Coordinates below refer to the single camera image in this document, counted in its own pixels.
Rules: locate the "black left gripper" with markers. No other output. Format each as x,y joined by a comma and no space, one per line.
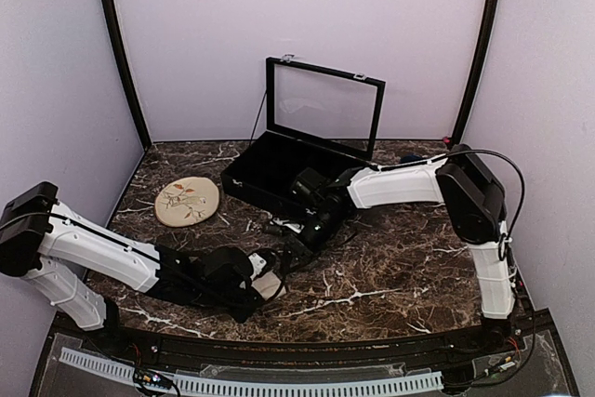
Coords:
241,313

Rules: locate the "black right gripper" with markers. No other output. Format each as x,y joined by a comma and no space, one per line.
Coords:
301,248

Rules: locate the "beige brown striped sock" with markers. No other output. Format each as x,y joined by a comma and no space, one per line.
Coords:
267,284

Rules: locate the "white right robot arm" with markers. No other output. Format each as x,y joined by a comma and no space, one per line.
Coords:
473,196

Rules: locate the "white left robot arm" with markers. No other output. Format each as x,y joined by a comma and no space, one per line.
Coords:
41,237

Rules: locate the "beige cloth hat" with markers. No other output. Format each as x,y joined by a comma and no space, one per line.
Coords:
185,202

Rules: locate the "black display case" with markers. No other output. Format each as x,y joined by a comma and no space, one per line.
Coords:
316,117

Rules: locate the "dark blue mug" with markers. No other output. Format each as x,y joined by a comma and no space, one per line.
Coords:
410,158

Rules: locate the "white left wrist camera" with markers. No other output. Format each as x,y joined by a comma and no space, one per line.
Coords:
262,262

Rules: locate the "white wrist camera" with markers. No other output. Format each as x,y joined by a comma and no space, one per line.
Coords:
262,262
288,224

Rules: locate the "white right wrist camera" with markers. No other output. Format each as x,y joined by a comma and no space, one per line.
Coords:
288,224

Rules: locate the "white slotted cable duct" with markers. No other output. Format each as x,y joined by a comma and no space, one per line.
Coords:
219,380

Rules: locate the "black front frame rail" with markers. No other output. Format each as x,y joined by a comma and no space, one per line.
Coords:
177,352

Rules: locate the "black right corner post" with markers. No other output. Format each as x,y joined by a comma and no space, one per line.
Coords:
475,70

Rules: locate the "black corner post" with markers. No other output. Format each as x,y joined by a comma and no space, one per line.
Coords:
125,74
475,70

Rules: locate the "black left corner post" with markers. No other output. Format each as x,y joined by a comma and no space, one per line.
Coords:
125,74

